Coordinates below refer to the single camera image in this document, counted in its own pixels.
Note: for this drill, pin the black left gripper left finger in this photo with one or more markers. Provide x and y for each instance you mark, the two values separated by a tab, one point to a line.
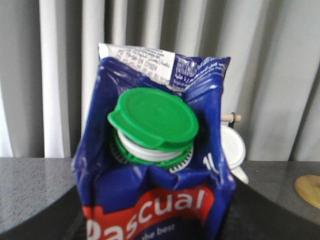
62	220

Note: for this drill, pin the blue Pascual milk carton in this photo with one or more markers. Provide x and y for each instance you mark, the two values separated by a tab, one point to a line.
150	164

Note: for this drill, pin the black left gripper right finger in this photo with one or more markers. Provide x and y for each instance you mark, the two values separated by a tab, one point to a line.
252	216

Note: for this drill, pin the wooden mug tree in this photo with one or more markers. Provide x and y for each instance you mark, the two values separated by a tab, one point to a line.
308	188

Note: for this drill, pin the grey curtain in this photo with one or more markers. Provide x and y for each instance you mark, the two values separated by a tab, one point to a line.
49	59

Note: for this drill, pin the black wire mug rack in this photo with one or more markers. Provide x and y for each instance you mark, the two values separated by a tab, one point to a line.
231	118

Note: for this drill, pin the white ribbed mug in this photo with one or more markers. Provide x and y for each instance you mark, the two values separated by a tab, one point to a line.
235	152

